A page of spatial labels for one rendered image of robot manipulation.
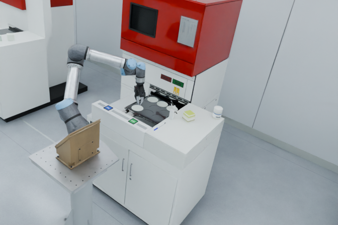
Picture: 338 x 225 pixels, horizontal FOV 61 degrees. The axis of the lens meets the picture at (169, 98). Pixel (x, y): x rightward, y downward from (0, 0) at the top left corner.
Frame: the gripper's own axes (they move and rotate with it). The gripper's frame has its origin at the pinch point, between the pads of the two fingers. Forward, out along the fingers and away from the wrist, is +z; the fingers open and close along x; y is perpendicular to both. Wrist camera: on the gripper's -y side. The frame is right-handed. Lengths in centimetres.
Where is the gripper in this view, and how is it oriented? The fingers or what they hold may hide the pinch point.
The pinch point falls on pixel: (139, 104)
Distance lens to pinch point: 237.4
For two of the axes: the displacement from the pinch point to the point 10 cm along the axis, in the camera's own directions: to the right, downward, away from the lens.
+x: -9.4, 0.8, -3.3
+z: -0.9, 8.7, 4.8
